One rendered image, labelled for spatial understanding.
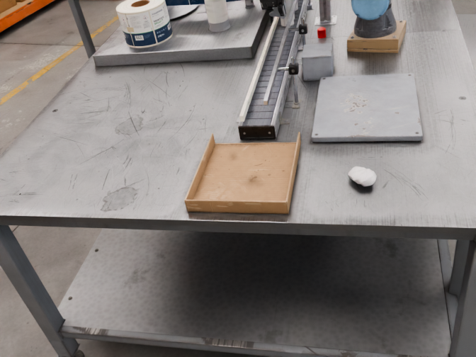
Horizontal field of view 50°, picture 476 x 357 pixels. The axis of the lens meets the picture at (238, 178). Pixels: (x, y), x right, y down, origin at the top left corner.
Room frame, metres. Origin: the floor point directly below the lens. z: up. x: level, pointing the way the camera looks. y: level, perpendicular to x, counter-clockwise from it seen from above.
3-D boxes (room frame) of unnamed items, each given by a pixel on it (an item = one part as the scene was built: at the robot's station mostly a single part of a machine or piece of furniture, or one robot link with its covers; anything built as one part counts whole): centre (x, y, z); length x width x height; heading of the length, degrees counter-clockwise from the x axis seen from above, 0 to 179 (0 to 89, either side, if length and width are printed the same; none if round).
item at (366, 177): (0.98, -0.31, 0.85); 0.08 x 0.07 x 0.04; 169
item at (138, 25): (2.10, 0.25, 0.95); 0.20 x 0.20 x 0.14
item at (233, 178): (1.10, -0.03, 0.85); 0.30 x 0.26 x 0.04; 162
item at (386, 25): (1.76, -0.60, 0.92); 0.15 x 0.15 x 0.10
